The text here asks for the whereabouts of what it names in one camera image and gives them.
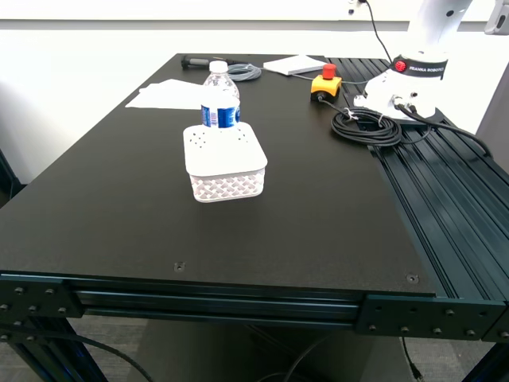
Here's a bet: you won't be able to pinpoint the black aluminium extrusion rails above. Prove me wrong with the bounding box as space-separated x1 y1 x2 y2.
325 57 509 300

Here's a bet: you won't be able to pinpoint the clear water bottle blue label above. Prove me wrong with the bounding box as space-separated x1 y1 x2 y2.
200 60 242 131

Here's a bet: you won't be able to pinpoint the grey coiled cable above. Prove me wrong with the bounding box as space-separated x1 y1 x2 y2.
225 63 264 83

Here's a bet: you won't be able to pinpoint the black table frame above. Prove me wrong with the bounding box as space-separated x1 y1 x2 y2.
0 271 509 382

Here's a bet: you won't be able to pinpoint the black coiled cable bundle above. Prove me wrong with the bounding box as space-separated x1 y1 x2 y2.
317 95 403 148

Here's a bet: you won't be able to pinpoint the grey cabinet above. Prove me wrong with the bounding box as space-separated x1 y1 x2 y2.
475 59 509 157

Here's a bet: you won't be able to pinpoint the beige wall cable raceway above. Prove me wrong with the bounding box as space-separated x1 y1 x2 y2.
0 18 414 32

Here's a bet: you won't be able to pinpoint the black grey handheld enabling device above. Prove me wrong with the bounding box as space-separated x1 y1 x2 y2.
181 55 240 70

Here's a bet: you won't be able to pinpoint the black power cable with plug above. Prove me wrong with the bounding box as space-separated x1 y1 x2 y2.
359 0 395 64

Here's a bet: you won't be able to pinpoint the white wall outlet plate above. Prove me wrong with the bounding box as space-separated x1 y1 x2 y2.
345 0 369 17

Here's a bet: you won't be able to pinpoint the yellow red emergency stop button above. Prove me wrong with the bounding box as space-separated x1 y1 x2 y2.
309 63 343 103

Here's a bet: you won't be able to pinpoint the black corner bracket plate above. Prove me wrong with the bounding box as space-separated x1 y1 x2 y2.
356 294 507 341
0 274 84 320

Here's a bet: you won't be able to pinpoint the white booklet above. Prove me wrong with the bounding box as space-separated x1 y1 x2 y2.
262 54 328 76

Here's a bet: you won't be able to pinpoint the white printed paper sheet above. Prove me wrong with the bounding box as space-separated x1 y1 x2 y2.
138 78 208 96
125 85 208 111

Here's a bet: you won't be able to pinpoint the dark metal stand frame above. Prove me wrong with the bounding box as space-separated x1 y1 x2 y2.
0 149 23 200

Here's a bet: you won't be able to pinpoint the thick black robot base cable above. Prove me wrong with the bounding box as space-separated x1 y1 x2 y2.
395 101 495 161

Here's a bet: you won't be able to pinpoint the white woven plastic basket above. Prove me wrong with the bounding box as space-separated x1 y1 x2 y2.
182 122 269 205

